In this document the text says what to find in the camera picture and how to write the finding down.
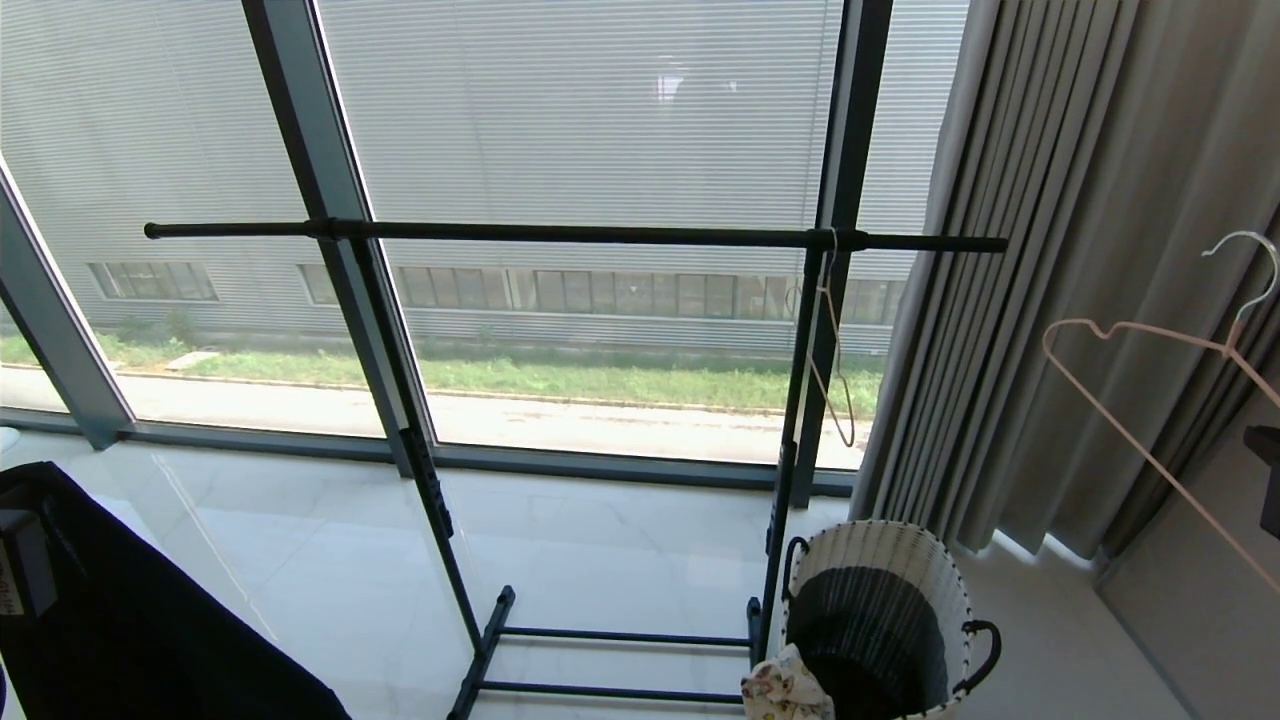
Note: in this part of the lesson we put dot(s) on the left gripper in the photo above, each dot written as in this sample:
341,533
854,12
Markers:
20,560

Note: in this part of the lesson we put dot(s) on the black garment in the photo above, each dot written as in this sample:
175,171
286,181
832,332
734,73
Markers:
150,640

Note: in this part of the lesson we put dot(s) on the pink clothes hanger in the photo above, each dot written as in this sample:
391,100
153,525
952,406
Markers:
1228,348
833,330

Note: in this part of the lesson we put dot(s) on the black clothes rack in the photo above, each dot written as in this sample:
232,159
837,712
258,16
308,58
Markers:
600,234

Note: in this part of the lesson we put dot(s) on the white laundry basket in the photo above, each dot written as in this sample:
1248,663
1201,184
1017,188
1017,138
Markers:
880,555

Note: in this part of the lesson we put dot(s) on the cream printed garment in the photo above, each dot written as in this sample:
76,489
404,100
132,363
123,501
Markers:
785,695

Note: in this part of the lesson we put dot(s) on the beige curtain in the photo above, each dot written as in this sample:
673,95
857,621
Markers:
1050,200

